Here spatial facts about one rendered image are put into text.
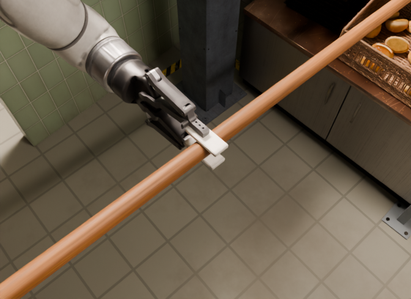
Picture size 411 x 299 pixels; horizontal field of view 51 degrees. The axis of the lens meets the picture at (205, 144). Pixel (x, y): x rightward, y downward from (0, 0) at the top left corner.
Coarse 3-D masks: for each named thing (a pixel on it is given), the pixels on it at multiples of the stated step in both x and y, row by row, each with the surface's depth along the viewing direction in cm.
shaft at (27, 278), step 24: (408, 0) 101; (360, 24) 92; (336, 48) 87; (312, 72) 83; (264, 96) 77; (240, 120) 73; (192, 144) 69; (168, 168) 65; (144, 192) 63; (96, 216) 60; (120, 216) 61; (72, 240) 57; (96, 240) 59; (48, 264) 55; (0, 288) 53; (24, 288) 53
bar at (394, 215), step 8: (392, 208) 210; (400, 208) 210; (408, 208) 196; (384, 216) 208; (392, 216) 208; (400, 216) 204; (408, 216) 199; (392, 224) 206; (400, 224) 206; (408, 224) 206; (400, 232) 204; (408, 232) 204
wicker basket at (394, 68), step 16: (384, 0) 185; (368, 16) 183; (400, 16) 195; (384, 32) 190; (400, 32) 190; (352, 48) 174; (368, 48) 168; (352, 64) 180; (384, 64) 167; (400, 64) 181; (384, 80) 172; (400, 80) 166; (400, 96) 171
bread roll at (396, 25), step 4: (388, 20) 186; (392, 20) 186; (396, 20) 186; (400, 20) 186; (404, 20) 186; (388, 24) 186; (392, 24) 185; (396, 24) 185; (400, 24) 185; (404, 24) 185; (408, 24) 186; (388, 28) 187; (392, 28) 186; (396, 28) 186; (400, 28) 186; (404, 28) 186
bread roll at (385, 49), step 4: (376, 44) 180; (380, 44) 179; (384, 44) 179; (376, 48) 180; (380, 48) 179; (384, 48) 178; (388, 48) 178; (384, 52) 178; (388, 52) 178; (392, 52) 178; (388, 56) 178; (392, 56) 179
